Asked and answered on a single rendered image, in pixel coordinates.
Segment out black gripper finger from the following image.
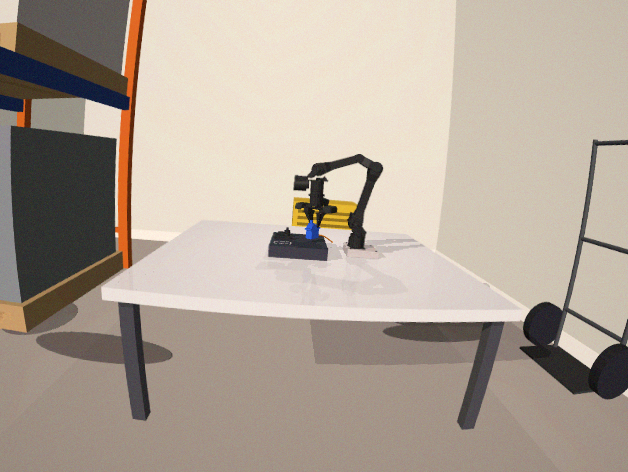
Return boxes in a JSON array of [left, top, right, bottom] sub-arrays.
[[303, 210, 315, 223], [316, 212, 328, 228]]

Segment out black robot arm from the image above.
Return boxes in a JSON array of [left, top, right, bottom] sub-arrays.
[[293, 154, 383, 250]]

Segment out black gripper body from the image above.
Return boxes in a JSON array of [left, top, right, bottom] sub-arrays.
[[295, 191, 337, 213]]

